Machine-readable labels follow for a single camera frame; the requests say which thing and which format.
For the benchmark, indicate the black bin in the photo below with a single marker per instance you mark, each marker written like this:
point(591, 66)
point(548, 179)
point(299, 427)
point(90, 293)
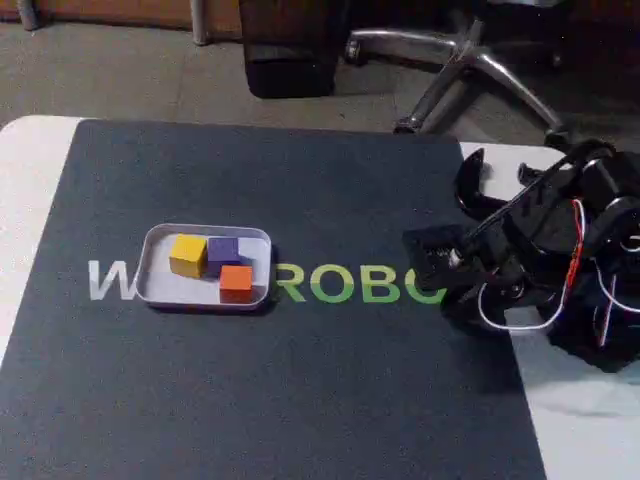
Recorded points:
point(290, 50)

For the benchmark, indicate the orange cube block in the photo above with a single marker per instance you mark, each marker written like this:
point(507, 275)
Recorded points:
point(236, 285)

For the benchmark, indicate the purple cube block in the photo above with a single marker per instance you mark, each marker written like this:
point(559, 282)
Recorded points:
point(223, 250)

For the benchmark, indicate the yellow cube block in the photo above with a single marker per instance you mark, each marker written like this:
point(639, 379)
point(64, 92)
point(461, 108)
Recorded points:
point(187, 255)

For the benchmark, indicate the grey furniture leg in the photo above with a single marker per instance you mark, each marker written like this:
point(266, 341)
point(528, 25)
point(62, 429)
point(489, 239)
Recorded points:
point(200, 22)
point(29, 12)

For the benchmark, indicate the chrome office chair base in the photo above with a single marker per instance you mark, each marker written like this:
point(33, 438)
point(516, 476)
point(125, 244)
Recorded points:
point(480, 65)

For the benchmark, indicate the black curved plastic piece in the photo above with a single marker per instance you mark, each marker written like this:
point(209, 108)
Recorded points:
point(467, 180)

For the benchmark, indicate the white rectangular tray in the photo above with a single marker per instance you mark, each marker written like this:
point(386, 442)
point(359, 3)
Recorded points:
point(160, 292)

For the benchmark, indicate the black square camera box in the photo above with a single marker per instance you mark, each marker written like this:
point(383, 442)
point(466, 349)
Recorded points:
point(435, 250)

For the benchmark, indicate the black mat with green lettering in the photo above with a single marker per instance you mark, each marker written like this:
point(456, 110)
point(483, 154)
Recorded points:
point(250, 390)

